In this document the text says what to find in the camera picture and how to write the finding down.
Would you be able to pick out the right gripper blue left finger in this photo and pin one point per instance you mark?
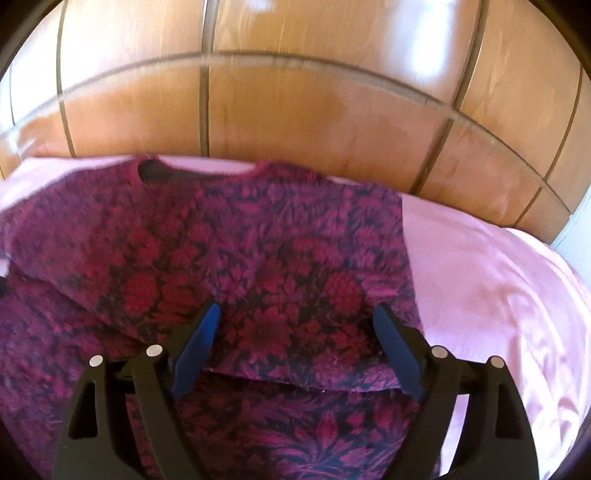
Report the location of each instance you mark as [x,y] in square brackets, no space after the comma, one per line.
[122,413]

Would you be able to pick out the red floral knit sweater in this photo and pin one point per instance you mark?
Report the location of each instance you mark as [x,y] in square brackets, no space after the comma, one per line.
[296,386]

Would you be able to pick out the pink bedspread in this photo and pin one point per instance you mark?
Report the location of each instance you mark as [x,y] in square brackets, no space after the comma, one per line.
[480,290]

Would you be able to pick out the wooden panel headboard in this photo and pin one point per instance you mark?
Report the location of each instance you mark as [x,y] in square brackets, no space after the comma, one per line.
[478,105]

